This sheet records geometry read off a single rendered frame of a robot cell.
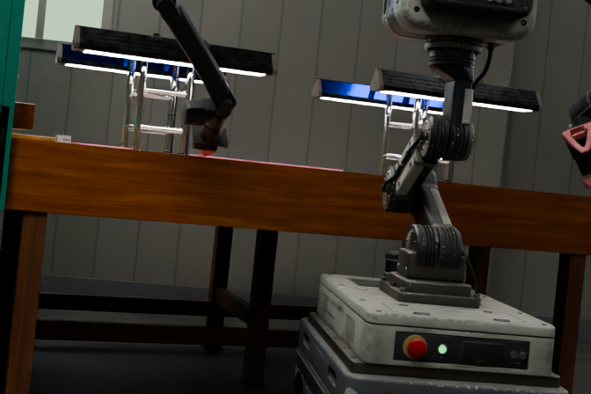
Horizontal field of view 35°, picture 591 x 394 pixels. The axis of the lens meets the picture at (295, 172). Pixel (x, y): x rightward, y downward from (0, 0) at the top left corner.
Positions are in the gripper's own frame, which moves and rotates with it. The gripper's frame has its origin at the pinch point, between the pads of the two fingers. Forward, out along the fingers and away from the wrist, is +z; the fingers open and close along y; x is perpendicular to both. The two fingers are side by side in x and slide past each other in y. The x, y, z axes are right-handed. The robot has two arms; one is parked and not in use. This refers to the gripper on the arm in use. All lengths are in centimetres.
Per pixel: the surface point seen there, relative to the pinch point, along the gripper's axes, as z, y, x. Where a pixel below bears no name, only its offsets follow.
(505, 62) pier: 72, -187, -144
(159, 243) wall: 175, -30, -91
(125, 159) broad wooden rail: -10.5, 24.6, 13.1
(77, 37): -9.6, 37.0, -31.9
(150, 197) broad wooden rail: -4.4, 16.8, 20.2
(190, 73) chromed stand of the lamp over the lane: 6.7, -1.0, -40.0
